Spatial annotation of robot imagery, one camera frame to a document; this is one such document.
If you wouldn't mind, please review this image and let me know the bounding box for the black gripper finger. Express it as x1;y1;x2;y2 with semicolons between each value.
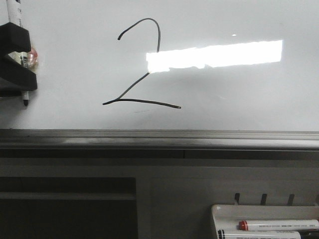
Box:
0;22;31;60
0;56;37;97

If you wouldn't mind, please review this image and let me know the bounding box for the white black-ink whiteboard marker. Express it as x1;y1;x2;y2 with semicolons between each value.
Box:
6;0;29;107

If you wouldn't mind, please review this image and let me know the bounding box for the red round magnet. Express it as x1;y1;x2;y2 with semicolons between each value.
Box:
27;47;38;69

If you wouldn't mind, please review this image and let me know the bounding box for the white whiteboard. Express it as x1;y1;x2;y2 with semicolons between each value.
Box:
0;0;319;131

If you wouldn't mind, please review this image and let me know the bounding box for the white marker tray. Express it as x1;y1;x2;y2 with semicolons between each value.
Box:
211;205;319;239

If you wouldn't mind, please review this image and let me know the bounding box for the black capped white marker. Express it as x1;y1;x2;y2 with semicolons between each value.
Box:
218;230;302;239

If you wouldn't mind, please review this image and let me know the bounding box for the red capped white marker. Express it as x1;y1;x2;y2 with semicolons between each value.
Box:
238;219;319;231

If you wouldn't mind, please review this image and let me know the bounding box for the grey whiteboard ledge rail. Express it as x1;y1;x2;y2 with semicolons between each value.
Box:
0;129;319;151

